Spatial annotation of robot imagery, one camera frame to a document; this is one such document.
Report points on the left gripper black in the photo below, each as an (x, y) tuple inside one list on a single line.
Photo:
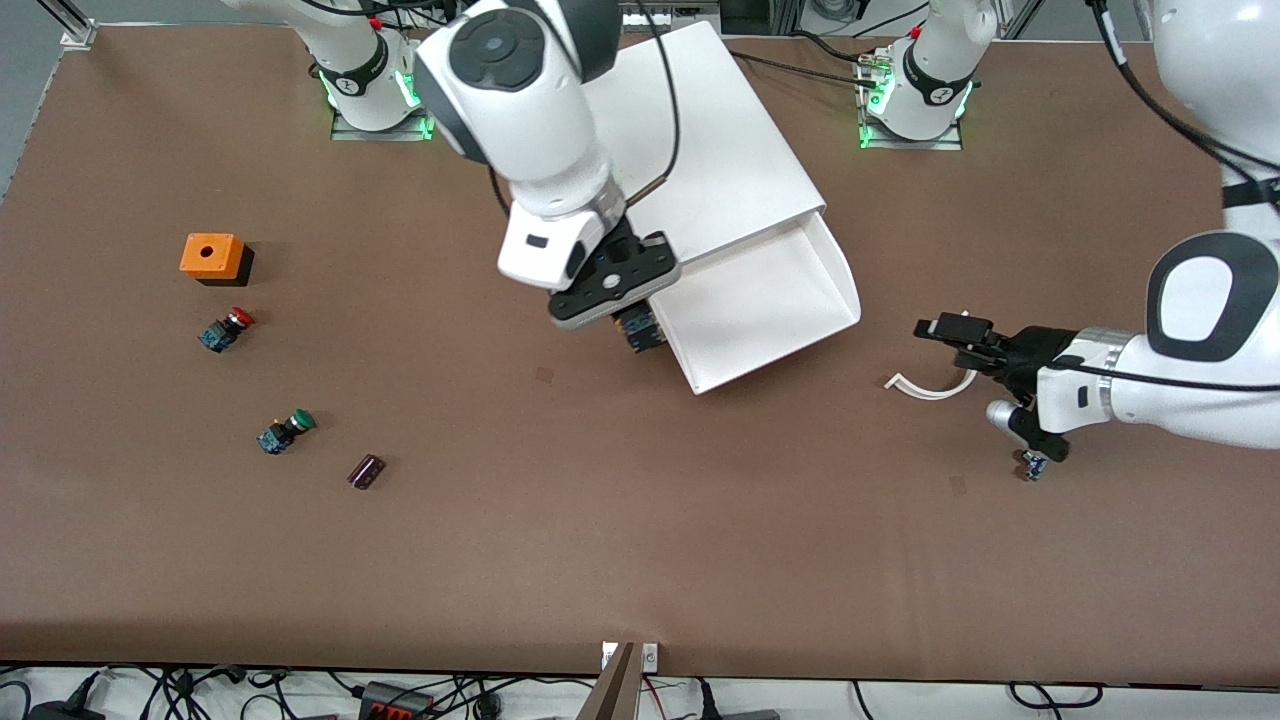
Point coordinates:
[(1030, 354)]

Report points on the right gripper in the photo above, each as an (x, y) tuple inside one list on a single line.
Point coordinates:
[(641, 329)]

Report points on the yellow push button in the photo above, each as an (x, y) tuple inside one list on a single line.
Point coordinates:
[(640, 330)]

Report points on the white drawer with tall walls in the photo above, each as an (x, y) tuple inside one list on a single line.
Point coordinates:
[(760, 300)]

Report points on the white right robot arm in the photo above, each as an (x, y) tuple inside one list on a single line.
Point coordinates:
[(520, 100)]

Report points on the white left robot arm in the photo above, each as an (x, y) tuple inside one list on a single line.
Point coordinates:
[(1200, 410)]

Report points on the white drawer cabinet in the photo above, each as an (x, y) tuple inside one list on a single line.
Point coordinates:
[(730, 150)]

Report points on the green push button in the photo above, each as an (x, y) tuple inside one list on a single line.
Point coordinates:
[(285, 432)]

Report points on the red push button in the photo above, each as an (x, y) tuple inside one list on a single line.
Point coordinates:
[(222, 332)]

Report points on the white curved plastic strip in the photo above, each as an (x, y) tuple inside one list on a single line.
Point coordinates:
[(925, 392)]

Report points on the small blue contact block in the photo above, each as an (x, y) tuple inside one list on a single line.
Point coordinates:
[(1035, 468)]

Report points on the grey socket strip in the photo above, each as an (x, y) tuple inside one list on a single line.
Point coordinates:
[(670, 15)]

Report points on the small maroon component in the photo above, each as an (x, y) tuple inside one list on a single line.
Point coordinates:
[(366, 472)]

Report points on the wooden plank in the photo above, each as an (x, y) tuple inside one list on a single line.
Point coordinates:
[(615, 690)]

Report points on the black red power strip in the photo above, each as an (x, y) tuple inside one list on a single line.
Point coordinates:
[(395, 705)]

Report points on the black power adapter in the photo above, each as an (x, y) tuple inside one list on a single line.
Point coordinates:
[(60, 712)]

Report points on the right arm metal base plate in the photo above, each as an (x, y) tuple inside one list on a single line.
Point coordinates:
[(425, 128)]

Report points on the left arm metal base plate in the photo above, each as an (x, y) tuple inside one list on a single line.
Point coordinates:
[(900, 144)]

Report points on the orange button enclosure box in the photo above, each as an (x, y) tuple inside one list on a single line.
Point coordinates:
[(210, 255)]

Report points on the aluminium frame post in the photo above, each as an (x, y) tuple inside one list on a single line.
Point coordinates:
[(68, 22)]

